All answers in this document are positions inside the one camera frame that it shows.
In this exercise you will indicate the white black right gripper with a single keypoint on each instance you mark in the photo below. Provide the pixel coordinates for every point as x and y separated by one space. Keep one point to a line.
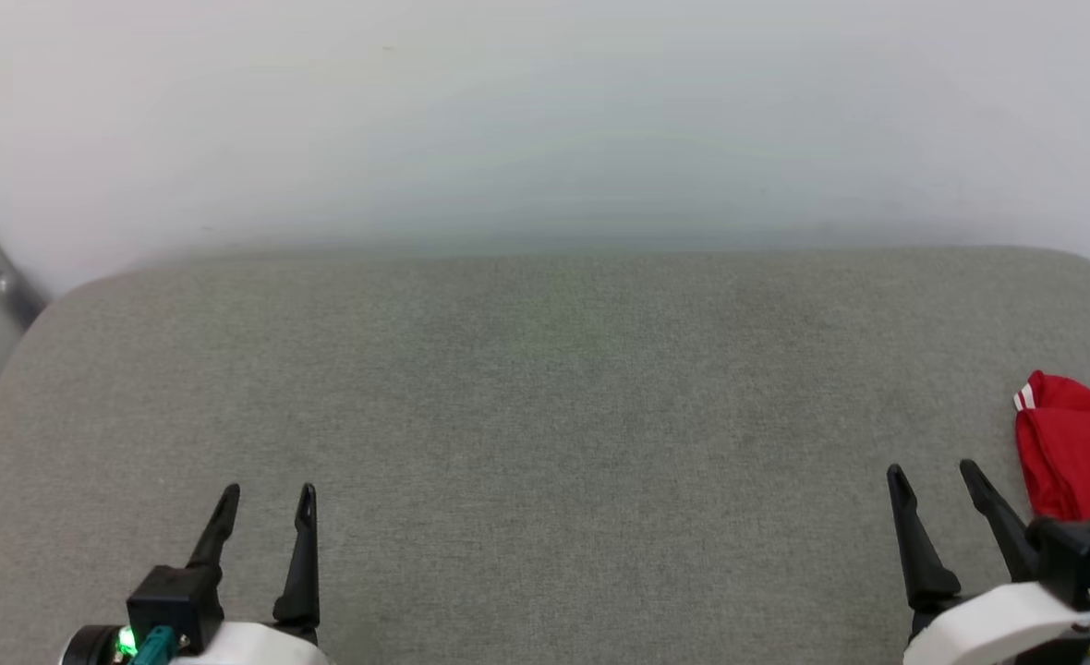
988 628

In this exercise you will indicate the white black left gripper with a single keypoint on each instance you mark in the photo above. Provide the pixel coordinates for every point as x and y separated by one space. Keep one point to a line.
254 646

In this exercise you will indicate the red and white jersey garment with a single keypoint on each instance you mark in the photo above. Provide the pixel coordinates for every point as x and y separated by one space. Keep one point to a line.
1085 453

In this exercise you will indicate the black cylindrical left gripper motor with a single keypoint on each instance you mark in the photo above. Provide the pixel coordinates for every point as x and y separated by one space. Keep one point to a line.
92 648

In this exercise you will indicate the grey fabric sofa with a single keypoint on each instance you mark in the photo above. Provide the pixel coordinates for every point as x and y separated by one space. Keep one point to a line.
526 443

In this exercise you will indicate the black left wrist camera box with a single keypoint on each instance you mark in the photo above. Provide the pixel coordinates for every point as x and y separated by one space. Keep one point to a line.
175 600

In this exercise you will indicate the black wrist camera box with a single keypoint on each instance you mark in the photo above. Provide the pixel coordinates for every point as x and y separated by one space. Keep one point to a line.
1085 554
175 600

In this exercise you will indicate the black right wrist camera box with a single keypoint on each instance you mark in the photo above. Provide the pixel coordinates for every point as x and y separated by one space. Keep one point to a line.
1085 554

